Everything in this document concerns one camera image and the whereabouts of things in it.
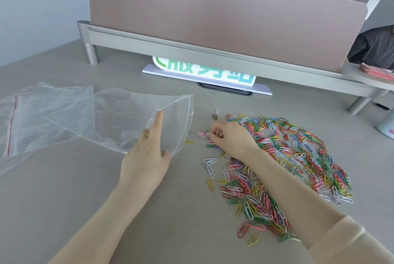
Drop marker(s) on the person's right hand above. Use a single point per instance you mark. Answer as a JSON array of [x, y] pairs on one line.
[[237, 142]]

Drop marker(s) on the pale blue cup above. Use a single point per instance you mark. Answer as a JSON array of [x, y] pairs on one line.
[[386, 125]]

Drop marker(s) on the white sign with green letters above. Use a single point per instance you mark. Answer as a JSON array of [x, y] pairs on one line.
[[215, 76]]

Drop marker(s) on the person's left forearm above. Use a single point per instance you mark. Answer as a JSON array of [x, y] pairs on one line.
[[107, 220]]

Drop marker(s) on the beige desk divider panel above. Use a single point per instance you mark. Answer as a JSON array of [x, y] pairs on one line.
[[215, 11]]

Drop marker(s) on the person's right fingers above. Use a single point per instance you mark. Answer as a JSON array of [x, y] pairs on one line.
[[219, 126]]

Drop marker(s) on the person's right forearm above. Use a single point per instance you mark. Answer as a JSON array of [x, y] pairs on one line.
[[292, 193]]

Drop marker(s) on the pile of coloured paper clips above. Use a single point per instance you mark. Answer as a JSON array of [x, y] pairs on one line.
[[283, 150]]

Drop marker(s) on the black pen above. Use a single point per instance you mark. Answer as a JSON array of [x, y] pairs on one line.
[[381, 105]]

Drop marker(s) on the beige sweater sleeve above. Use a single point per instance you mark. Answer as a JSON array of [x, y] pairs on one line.
[[357, 242]]

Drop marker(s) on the clear plastic zip bag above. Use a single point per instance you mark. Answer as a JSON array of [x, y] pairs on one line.
[[123, 116]]

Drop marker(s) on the grey metal divider frame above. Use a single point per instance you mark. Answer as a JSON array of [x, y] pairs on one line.
[[215, 47]]

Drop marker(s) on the person's left hand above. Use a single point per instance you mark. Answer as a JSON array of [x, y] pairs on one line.
[[143, 165]]

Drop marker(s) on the pink paper clip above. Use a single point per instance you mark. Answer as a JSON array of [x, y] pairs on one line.
[[217, 133]]

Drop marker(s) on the stack of pink packets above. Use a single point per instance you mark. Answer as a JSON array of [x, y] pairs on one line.
[[377, 70]]

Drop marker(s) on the clear zip bag red stripe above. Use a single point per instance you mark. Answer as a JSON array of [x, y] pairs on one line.
[[27, 113]]

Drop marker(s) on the person's left thumb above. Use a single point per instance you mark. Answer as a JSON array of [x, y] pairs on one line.
[[166, 157]]

